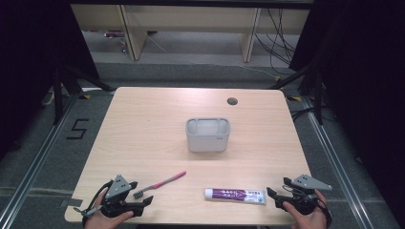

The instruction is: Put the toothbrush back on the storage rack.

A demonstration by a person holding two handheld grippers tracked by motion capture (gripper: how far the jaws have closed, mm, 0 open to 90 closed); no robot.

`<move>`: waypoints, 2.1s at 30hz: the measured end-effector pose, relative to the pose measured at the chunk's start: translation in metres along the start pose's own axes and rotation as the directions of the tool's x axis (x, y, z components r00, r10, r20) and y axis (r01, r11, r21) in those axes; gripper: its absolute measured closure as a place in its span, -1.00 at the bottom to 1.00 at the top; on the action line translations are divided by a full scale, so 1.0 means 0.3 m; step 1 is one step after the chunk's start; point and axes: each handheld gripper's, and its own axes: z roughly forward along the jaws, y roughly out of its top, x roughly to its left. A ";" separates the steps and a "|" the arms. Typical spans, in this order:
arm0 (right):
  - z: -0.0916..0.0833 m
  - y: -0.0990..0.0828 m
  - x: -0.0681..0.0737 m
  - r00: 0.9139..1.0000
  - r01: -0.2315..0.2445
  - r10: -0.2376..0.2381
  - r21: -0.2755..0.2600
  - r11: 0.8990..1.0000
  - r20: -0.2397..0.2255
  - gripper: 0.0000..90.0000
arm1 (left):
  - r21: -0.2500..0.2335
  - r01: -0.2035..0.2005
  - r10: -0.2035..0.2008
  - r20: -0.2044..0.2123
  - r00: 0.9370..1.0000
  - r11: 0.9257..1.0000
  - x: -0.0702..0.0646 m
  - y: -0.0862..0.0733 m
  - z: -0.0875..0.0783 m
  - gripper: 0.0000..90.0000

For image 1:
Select grey plastic holder box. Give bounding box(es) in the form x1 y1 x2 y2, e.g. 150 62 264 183
184 116 231 154

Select person's left hand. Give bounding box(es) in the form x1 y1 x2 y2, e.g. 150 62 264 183
83 190 135 229

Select dark curtain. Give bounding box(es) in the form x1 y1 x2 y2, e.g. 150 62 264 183
288 0 405 227
0 0 100 160

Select black floor cable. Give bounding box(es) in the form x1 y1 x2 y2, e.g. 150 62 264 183
289 107 317 122

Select black metal stand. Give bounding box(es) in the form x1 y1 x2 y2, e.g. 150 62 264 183
52 62 117 126
267 62 325 126

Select bundle of black hanging cables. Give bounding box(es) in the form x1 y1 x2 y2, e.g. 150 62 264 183
253 8 298 76

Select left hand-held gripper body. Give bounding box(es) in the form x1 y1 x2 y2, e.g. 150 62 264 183
102 174 145 219

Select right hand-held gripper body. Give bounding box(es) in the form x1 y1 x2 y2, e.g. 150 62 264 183
275 174 333 216

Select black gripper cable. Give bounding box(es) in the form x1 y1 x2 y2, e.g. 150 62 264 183
314 190 333 229
83 179 115 227

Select pink toothbrush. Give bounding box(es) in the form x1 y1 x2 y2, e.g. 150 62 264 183
132 170 187 200

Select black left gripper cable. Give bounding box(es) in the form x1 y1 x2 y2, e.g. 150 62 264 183
83 179 115 227

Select small red items under desk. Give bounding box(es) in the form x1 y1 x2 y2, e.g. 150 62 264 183
103 30 129 54

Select light wooden desk frame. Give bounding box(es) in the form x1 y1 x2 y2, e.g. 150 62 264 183
70 3 311 64

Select purple and white toothpaste tube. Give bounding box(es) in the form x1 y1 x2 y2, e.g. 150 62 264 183
203 187 267 206

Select grey left gripper plug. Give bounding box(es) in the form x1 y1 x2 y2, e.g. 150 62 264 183
73 204 105 218

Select person's right hand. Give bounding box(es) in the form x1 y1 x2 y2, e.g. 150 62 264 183
282 189 329 229

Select grey tape piece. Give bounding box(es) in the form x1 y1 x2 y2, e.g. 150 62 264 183
59 198 84 208

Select aluminium floor rail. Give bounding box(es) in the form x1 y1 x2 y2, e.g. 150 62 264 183
0 94 80 229
301 96 375 229

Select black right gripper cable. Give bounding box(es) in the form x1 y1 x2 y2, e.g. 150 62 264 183
314 190 333 229

